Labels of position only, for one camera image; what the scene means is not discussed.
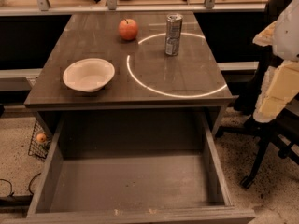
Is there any dark wooden cabinet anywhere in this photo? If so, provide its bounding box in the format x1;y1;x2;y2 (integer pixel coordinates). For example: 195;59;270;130
25;12;233;133

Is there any black office chair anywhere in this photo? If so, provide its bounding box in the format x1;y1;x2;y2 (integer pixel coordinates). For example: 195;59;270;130
217;0;299;189

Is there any black floor cable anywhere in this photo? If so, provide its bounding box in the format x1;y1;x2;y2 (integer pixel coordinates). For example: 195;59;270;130
0;171;42;207

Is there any small orange fruit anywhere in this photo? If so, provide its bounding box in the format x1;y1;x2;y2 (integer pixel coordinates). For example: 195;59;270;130
36;133;47;143

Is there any red apple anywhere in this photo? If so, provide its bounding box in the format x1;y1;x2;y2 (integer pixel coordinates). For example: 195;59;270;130
118;19;138;41

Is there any black wire basket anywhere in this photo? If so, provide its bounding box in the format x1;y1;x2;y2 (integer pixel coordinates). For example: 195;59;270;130
28;121;51;161

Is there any silver redbull can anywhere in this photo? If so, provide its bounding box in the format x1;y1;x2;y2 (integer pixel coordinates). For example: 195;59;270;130
164;13;183;56

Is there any open grey top drawer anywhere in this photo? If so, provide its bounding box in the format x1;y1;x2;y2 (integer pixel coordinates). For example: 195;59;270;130
3;109;255;224

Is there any white bowl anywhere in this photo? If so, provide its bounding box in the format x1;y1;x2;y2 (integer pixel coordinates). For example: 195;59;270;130
63;58;115;92

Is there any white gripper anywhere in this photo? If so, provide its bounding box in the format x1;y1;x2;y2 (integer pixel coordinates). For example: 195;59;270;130
252;0;299;123

